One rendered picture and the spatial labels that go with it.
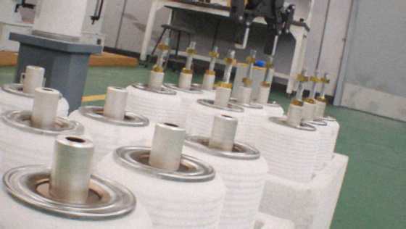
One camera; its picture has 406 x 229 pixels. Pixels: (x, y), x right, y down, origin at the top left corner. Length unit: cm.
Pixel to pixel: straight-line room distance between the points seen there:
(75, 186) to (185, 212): 10
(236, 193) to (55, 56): 58
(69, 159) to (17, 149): 14
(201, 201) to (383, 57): 551
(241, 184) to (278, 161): 30
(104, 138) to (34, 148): 12
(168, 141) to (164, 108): 46
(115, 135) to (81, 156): 23
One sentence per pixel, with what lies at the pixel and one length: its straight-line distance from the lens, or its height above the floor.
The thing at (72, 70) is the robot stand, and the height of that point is 25.
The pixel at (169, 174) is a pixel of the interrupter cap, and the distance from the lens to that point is 34.
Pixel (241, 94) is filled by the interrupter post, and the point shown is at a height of 27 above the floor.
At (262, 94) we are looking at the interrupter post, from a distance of 103.
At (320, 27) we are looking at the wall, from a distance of 583.
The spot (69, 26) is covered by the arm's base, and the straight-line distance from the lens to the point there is 99.
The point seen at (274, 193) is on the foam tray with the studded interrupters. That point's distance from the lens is 73.
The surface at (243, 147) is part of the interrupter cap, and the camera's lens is 50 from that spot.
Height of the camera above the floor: 34
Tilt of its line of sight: 8 degrees down
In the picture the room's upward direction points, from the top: 12 degrees clockwise
